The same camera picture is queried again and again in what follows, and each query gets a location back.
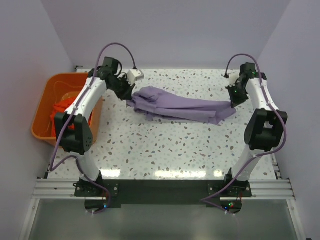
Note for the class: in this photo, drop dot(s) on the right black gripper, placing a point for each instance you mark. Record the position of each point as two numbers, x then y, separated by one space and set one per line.
235 101

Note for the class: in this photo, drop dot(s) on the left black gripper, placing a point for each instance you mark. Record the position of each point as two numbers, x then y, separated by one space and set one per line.
127 95

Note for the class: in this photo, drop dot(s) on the purple t shirt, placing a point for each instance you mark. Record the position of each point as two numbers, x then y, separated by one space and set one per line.
155 102

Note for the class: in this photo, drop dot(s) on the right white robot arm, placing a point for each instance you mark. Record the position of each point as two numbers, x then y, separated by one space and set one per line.
266 127

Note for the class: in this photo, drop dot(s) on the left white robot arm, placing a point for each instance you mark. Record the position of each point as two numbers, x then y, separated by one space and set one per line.
72 128

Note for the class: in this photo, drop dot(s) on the orange t shirt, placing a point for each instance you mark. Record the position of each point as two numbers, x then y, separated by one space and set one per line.
60 107

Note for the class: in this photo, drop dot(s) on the orange plastic bin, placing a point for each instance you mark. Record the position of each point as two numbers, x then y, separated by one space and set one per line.
58 88

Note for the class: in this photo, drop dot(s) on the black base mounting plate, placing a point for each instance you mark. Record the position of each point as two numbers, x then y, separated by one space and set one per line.
116 193

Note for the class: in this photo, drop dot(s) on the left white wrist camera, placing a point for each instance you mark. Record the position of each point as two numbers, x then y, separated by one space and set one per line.
134 75

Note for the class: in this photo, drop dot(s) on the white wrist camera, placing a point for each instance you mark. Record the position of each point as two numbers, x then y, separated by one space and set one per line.
134 75
232 78

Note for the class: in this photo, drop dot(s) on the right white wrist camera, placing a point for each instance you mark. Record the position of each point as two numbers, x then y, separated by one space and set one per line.
232 78

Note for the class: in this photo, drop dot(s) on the aluminium frame rail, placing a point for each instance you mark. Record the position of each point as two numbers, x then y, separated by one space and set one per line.
260 189

